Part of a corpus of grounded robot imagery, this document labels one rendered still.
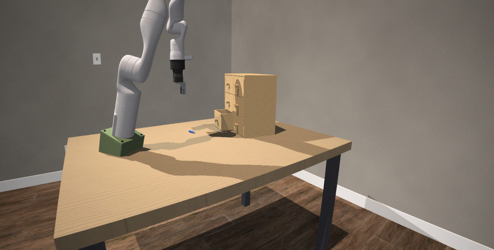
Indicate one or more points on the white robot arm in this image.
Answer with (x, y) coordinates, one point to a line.
(132, 68)

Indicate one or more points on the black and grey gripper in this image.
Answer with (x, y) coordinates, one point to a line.
(177, 64)

